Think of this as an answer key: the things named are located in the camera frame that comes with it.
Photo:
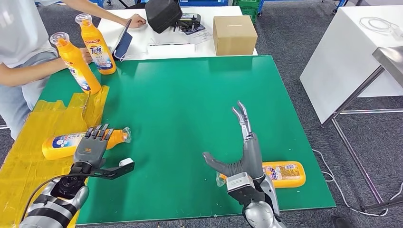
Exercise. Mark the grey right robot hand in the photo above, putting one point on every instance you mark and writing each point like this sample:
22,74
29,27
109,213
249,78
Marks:
252,157

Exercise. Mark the person's left hand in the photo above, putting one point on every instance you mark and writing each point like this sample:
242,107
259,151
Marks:
137,21

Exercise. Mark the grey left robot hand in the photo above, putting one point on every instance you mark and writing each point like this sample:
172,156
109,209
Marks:
91,152

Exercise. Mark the person's right hand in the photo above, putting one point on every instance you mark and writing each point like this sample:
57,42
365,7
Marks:
87,56

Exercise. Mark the orange detergent bottle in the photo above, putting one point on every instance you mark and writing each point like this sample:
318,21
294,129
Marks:
289,174
75,59
50,151
91,34

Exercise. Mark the person's right forearm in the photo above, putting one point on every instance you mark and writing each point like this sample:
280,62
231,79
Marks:
31,74

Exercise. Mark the person's left forearm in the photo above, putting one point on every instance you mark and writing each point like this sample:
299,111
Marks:
97,9

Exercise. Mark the tablet in blue case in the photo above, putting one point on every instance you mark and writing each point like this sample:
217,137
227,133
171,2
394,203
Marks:
123,43

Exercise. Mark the black bag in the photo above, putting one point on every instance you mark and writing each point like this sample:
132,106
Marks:
162,14

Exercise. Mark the flat white box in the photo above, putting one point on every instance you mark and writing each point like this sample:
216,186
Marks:
170,51

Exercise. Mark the black controller device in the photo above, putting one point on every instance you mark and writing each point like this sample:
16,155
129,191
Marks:
189,21

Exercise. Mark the clear sleeve with papers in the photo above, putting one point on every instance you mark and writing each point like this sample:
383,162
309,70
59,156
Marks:
198,35

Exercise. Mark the blue metal rack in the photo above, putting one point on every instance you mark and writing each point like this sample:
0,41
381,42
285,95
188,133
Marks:
201,2

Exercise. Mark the yellow taped cardboard sheet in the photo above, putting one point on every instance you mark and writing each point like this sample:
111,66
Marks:
19,151

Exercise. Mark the person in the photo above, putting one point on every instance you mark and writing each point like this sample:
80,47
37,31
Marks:
19,31

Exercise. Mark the brown cardboard box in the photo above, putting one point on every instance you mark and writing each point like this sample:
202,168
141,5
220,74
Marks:
234,36

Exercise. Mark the green plastic crate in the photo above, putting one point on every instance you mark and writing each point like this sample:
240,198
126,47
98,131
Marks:
248,8

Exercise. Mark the white table with metal legs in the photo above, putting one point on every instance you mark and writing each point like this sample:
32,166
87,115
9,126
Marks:
340,57

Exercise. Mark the stainless steel plate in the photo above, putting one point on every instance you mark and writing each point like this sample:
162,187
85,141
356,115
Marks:
390,57

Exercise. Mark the blue metal leg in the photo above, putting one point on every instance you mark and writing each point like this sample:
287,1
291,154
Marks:
338,4

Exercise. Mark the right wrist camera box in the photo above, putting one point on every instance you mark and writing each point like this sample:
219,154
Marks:
242,185

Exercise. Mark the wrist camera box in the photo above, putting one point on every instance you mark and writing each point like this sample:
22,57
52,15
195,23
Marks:
242,185
121,170

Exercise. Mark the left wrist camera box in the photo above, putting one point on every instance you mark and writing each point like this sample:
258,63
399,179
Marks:
121,170

